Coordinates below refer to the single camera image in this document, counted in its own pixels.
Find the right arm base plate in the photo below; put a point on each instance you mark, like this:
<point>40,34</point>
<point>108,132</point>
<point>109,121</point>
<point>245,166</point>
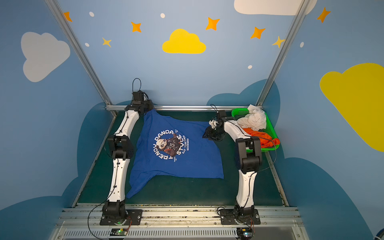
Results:
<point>247,216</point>

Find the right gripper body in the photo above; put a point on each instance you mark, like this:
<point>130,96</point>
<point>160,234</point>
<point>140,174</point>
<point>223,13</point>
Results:
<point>211,133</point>

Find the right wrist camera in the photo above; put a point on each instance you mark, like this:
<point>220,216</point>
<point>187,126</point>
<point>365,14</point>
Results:
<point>217,118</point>

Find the left controller board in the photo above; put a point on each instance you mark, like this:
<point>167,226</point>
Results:
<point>118,232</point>

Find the left aluminium frame post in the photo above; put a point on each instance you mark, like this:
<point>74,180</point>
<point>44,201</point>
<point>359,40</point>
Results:
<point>64,24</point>

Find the aluminium mounting rail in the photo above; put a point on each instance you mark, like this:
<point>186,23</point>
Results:
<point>178,223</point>

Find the white t-shirt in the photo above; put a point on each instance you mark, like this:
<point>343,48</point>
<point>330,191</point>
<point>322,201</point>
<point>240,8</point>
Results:
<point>252,117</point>

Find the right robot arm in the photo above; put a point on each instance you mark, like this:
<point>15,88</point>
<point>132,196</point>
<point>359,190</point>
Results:
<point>248,159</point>

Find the orange t-shirt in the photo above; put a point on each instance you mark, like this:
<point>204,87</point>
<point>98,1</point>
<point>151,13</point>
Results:
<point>267,142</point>

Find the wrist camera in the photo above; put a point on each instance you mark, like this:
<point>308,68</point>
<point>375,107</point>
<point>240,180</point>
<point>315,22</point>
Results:
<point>217,118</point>
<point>138,96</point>

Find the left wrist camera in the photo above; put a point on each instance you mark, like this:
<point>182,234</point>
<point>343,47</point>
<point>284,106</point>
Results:
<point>138,96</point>

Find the green plastic basket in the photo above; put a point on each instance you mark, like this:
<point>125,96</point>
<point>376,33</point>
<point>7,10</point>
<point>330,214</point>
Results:
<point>270,130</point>

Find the aluminium frame post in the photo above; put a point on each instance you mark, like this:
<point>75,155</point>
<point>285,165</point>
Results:
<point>291,34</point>
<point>64,24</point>

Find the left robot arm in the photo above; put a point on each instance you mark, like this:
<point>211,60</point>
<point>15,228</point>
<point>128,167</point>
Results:
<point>122,150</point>

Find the right controller board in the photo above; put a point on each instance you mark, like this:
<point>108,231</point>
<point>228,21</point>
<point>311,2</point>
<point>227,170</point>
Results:
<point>244,233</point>

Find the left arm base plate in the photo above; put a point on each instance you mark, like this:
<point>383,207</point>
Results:
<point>135,216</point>

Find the right aluminium frame post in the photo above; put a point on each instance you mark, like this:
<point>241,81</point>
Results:
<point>291,34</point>

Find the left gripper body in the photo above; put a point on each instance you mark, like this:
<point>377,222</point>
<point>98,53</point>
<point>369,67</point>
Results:
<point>147,107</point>

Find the controller board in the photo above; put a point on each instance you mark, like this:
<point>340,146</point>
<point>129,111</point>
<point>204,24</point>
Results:
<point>244,233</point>
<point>118,232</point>

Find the blue panda print t-shirt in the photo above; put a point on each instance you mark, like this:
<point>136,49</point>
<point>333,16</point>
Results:
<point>172,147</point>

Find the rear aluminium frame bar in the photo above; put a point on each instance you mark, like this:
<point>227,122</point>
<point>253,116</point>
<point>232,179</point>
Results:
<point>195,108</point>

